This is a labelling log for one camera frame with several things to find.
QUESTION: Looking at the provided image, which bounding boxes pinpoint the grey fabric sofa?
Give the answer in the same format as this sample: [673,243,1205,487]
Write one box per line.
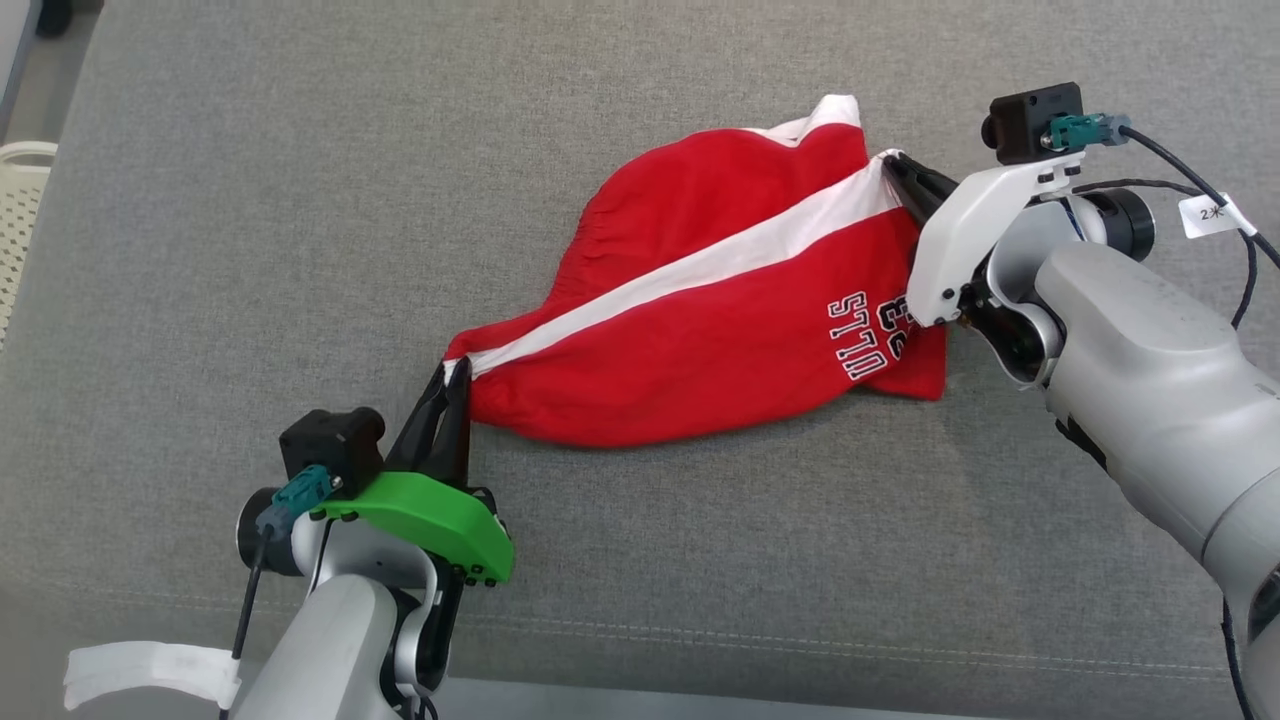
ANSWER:
[0,0,1280,720]

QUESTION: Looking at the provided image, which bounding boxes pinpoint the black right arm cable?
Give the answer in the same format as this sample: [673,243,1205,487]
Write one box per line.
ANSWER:
[1220,595,1257,720]

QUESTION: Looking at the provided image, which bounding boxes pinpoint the cream perforated laundry basket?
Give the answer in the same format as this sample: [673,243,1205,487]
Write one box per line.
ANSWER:
[0,141,59,351]

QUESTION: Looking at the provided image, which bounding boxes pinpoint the white paper cable label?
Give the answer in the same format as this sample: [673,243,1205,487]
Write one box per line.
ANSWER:
[1178,193,1259,240]

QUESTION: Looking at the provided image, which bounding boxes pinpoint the black right camera cable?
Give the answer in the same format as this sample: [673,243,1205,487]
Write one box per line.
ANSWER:
[1045,112,1280,331]

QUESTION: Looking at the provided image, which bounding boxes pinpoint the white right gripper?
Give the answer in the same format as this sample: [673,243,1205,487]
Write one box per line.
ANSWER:
[880,148,1087,329]

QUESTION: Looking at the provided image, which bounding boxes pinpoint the wide white tape strap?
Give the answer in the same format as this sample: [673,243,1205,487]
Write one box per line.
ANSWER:
[63,640,243,713]

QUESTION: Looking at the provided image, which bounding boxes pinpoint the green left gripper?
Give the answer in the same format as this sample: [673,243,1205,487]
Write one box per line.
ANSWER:
[310,362,516,588]

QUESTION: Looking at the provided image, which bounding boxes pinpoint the red shorts with white stripes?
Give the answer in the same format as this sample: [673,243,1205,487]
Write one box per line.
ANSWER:
[443,94,949,448]

